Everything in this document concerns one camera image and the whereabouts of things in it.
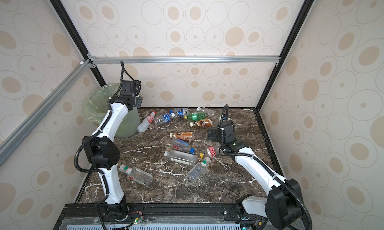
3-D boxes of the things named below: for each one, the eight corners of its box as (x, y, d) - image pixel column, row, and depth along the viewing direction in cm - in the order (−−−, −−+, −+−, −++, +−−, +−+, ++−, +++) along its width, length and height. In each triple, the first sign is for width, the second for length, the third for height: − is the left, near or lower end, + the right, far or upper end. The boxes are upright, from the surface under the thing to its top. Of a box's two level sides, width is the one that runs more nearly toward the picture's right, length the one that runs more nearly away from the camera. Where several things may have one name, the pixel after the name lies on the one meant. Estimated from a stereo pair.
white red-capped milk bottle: (137, 131, 108) (136, 128, 104) (153, 113, 119) (152, 110, 115) (143, 134, 106) (141, 130, 103) (158, 115, 117) (157, 112, 114)
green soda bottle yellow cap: (184, 121, 113) (184, 117, 110) (184, 115, 117) (184, 111, 113) (206, 121, 113) (206, 117, 110) (205, 115, 117) (205, 111, 113)
